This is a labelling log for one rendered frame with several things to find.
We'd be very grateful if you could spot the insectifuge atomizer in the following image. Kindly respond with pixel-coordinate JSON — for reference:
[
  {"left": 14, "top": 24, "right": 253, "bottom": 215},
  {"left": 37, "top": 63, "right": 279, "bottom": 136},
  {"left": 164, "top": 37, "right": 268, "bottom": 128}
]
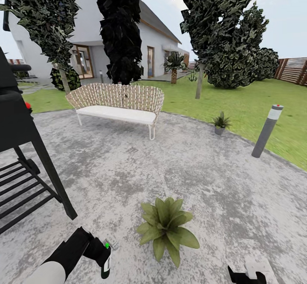
[{"left": 101, "top": 245, "right": 111, "bottom": 279}]

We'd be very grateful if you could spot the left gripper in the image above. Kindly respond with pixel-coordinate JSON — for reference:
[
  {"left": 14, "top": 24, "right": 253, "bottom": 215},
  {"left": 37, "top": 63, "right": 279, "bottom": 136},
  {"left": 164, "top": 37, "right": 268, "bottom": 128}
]
[{"left": 87, "top": 237, "right": 110, "bottom": 267}]

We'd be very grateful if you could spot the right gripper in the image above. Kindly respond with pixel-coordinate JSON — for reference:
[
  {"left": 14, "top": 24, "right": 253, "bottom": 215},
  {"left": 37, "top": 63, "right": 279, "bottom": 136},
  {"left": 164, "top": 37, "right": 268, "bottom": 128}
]
[{"left": 228, "top": 266, "right": 267, "bottom": 284}]

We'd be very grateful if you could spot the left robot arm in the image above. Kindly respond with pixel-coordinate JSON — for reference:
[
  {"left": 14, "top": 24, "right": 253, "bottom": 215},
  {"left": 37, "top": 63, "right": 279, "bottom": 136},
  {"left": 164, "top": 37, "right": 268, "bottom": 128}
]
[{"left": 22, "top": 227, "right": 118, "bottom": 284}]

